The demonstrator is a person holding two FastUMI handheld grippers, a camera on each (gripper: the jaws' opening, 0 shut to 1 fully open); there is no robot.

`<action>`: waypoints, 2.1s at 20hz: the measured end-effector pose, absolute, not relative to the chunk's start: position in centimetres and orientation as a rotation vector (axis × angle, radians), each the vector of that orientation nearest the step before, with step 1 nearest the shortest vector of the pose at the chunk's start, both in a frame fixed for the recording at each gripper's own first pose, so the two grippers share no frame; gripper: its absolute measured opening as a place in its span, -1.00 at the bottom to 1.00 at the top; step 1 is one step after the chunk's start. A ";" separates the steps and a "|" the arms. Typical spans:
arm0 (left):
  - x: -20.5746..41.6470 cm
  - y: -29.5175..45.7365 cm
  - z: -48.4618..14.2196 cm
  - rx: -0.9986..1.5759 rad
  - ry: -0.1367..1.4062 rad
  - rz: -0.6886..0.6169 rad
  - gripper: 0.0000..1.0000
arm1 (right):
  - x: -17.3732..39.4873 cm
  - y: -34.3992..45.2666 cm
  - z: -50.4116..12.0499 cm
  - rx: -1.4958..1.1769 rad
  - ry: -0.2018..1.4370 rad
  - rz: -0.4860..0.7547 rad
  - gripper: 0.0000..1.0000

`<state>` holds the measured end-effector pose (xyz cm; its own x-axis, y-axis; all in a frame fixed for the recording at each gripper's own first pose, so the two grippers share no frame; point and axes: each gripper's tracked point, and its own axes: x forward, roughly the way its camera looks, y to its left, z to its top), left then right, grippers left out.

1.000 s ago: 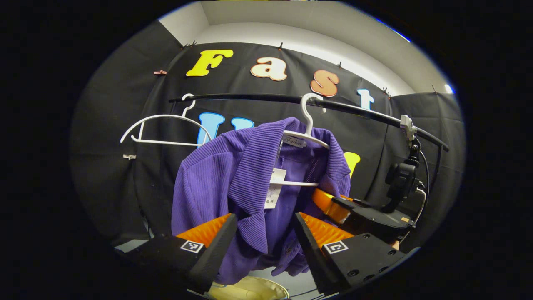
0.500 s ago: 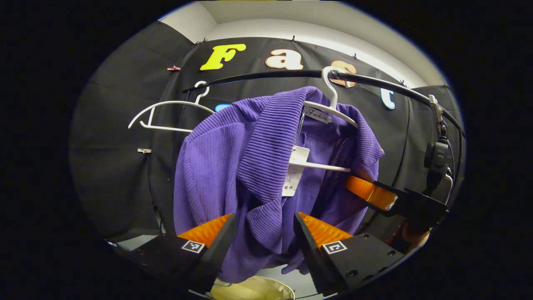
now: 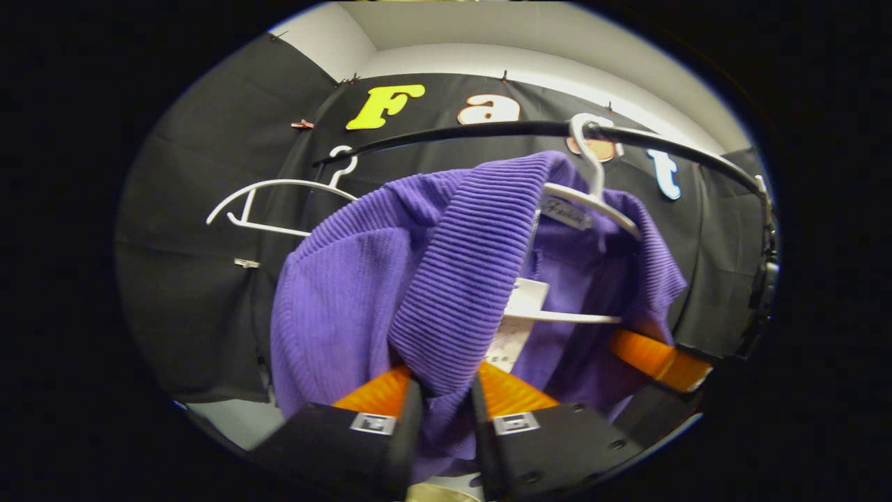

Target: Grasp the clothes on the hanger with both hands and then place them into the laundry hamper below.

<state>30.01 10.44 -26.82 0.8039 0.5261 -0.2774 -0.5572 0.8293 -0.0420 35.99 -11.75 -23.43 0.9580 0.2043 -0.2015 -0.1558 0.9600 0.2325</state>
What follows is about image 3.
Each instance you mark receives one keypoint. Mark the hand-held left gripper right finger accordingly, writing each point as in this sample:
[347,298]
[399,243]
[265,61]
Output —
[484,446]

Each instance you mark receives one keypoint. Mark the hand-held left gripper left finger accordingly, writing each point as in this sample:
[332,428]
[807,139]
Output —
[408,446]

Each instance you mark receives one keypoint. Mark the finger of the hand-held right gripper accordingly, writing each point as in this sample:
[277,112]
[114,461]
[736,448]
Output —
[662,411]

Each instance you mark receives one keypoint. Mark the purple knit jacket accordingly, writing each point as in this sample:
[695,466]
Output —
[348,300]

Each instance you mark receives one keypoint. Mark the white plastic clothes hanger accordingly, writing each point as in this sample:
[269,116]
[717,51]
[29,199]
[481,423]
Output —
[591,164]
[293,182]

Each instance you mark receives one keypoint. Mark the silver metal clip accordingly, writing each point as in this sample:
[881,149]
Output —
[246,263]

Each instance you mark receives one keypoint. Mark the pink metal clip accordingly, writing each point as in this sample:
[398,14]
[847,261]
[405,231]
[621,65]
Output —
[302,125]

